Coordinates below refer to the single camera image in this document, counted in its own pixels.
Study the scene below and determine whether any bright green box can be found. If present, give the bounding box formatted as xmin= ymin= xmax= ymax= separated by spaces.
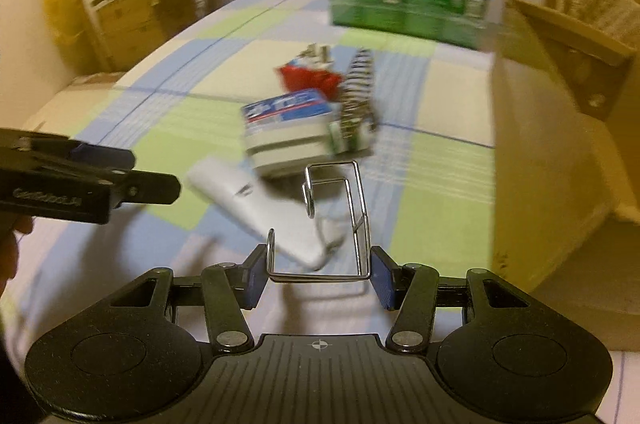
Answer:
xmin=328 ymin=0 xmax=490 ymax=50

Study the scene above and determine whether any flat cardboard piece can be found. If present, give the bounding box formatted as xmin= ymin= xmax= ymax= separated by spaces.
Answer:
xmin=64 ymin=72 xmax=127 ymax=93

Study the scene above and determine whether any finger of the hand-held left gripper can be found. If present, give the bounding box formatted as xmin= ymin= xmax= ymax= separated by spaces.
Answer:
xmin=95 ymin=170 xmax=182 ymax=209
xmin=0 ymin=129 xmax=137 ymax=177

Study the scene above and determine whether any white oblong device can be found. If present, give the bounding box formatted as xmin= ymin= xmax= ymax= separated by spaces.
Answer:
xmin=186 ymin=156 xmax=347 ymax=271

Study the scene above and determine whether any spiral wire holder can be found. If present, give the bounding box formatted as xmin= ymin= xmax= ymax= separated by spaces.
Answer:
xmin=339 ymin=48 xmax=379 ymax=132

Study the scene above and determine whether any chair with quilted cover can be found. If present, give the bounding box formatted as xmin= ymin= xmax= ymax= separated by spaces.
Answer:
xmin=554 ymin=0 xmax=635 ymax=48

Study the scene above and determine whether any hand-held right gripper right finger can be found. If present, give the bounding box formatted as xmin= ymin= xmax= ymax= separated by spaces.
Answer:
xmin=370 ymin=248 xmax=530 ymax=356

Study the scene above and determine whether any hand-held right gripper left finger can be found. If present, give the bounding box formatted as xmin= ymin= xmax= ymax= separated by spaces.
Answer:
xmin=110 ymin=245 xmax=272 ymax=355

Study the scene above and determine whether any cardboard box with print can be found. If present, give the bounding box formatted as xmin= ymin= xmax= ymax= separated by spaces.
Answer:
xmin=97 ymin=0 xmax=194 ymax=72

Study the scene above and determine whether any person's left hand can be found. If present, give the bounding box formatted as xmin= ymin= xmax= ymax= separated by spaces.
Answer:
xmin=0 ymin=215 xmax=35 ymax=299

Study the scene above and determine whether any yellow plastic bag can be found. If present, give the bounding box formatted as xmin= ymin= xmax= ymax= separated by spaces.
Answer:
xmin=44 ymin=0 xmax=108 ymax=73

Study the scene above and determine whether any red and white toy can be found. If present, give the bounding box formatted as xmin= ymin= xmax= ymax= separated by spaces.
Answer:
xmin=276 ymin=58 xmax=343 ymax=98

